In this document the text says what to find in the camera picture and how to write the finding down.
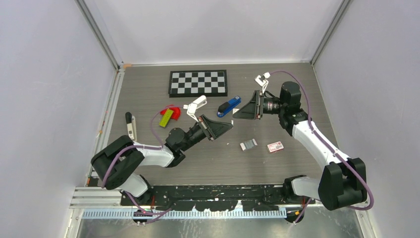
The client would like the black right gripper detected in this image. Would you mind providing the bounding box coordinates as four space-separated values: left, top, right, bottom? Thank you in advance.
233 90 286 120

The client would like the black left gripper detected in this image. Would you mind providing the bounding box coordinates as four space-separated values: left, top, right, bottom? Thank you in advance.
180 115 232 152

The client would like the blue stapler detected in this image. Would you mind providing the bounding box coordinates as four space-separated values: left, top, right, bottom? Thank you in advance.
216 96 242 118

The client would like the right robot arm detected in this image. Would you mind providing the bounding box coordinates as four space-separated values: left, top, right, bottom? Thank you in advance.
233 81 368 211

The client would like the black and white stapler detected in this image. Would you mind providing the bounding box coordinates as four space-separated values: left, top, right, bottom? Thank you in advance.
125 112 137 141

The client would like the red arch toy block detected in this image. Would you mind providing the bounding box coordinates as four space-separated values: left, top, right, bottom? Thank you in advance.
160 105 181 120

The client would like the red white staple box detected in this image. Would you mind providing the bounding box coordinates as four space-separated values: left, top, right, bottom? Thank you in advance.
267 141 284 153

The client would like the checkerboard calibration board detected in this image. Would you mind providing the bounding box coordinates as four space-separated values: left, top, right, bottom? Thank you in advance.
168 70 228 98

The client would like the green lego brick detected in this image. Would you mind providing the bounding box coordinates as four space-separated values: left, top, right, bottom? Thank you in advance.
159 109 174 128

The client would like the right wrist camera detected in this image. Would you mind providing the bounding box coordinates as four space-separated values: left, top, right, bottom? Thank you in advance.
254 72 270 96

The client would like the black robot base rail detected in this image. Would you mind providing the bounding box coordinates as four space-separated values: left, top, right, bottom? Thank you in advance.
120 184 308 212

